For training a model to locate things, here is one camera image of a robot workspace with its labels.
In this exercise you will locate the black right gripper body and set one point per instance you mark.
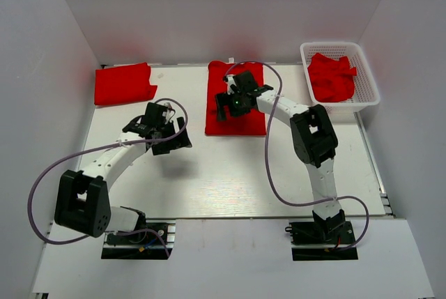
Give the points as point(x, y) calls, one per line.
point(238, 107)

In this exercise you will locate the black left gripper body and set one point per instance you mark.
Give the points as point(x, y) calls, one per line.
point(171, 144)

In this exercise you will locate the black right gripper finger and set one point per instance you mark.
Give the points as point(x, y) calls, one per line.
point(223, 99)
point(221, 113)

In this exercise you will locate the red t shirt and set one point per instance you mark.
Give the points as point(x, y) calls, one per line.
point(250, 125)
point(123, 85)

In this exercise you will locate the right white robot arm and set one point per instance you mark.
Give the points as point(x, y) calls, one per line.
point(313, 136)

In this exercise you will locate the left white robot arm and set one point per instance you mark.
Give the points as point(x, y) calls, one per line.
point(83, 203)

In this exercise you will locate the crumpled red shirt in basket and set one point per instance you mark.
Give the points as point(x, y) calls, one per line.
point(332, 80)

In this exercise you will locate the white plastic mesh basket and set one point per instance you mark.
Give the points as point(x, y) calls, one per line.
point(365, 90)

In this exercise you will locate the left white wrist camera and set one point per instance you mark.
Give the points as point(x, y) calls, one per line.
point(170, 111)

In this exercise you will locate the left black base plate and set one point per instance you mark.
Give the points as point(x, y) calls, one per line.
point(141, 246)

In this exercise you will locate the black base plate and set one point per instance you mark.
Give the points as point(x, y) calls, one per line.
point(141, 246)
point(307, 243)

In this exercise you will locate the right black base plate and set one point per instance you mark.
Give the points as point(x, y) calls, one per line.
point(307, 243)

